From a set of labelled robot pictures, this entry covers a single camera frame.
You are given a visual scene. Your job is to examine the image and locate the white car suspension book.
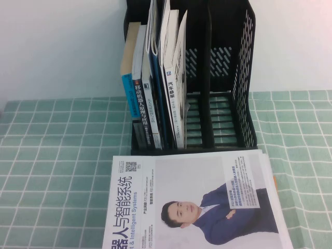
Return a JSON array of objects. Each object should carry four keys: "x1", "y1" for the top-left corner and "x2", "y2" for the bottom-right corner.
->
[{"x1": 162, "y1": 9, "x2": 186, "y2": 150}]

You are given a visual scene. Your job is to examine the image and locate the black spine robotics book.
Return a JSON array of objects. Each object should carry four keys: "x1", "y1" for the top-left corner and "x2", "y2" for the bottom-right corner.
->
[{"x1": 131, "y1": 24, "x2": 151, "y2": 150}]

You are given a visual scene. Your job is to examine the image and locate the cyan spine book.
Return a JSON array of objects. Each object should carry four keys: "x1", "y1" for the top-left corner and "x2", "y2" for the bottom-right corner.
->
[{"x1": 119, "y1": 22, "x2": 142, "y2": 150}]

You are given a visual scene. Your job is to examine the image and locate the white and orange cover book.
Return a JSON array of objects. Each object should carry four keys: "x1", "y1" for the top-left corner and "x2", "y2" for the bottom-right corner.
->
[{"x1": 172, "y1": 9, "x2": 189, "y2": 150}]

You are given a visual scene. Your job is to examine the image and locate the black mesh plastic book holder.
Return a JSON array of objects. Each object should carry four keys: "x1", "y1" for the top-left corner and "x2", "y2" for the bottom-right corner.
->
[{"x1": 123, "y1": 0, "x2": 258, "y2": 157}]

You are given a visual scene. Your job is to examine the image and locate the blue folder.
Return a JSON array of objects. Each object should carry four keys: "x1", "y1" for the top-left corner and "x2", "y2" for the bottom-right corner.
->
[{"x1": 147, "y1": 48, "x2": 171, "y2": 150}]

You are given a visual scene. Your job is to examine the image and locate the magazine with man on cover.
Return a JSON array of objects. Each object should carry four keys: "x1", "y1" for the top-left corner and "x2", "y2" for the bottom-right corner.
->
[{"x1": 102, "y1": 149, "x2": 290, "y2": 249}]

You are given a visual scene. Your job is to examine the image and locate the white and navy magazine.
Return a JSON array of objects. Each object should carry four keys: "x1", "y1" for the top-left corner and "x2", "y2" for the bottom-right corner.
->
[{"x1": 158, "y1": 0, "x2": 171, "y2": 67}]

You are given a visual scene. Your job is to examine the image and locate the dark blue thin books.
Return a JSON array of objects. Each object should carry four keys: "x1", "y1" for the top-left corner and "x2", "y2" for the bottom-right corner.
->
[{"x1": 144, "y1": 0, "x2": 160, "y2": 57}]

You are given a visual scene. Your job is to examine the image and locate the stack of white papers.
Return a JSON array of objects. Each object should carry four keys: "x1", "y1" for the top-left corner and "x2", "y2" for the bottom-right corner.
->
[{"x1": 259, "y1": 152, "x2": 295, "y2": 249}]

